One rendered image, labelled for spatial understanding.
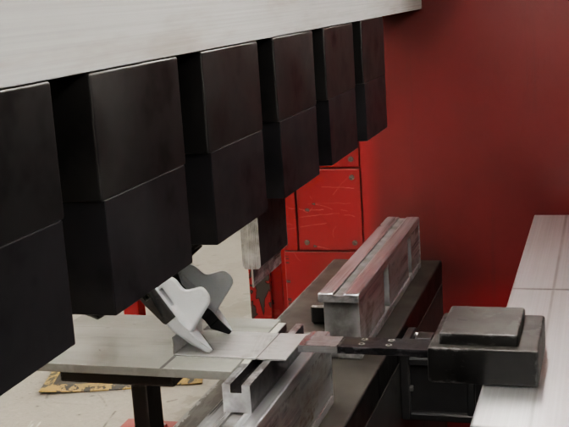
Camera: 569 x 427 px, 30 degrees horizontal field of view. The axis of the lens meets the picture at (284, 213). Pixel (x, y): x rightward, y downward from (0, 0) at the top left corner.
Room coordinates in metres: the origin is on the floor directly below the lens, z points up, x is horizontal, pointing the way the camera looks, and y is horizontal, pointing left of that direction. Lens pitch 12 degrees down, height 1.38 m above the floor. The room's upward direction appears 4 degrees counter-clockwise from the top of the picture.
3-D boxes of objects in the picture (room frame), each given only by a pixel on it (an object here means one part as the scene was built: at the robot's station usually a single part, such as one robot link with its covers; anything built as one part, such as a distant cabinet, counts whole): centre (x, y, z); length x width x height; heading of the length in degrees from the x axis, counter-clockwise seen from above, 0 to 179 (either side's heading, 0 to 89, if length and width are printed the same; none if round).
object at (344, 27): (1.34, -0.04, 1.26); 0.15 x 0.09 x 0.17; 163
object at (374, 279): (1.65, -0.14, 0.92); 0.50 x 0.06 x 0.10; 163
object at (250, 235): (1.13, 0.02, 1.13); 0.10 x 0.02 x 0.10; 163
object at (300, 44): (1.15, 0.02, 1.26); 0.15 x 0.09 x 0.17; 163
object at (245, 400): (1.10, 0.03, 0.98); 0.20 x 0.03 x 0.03; 163
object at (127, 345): (1.17, 0.16, 1.00); 0.26 x 0.18 x 0.01; 73
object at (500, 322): (1.08, -0.13, 1.01); 0.26 x 0.12 x 0.05; 73
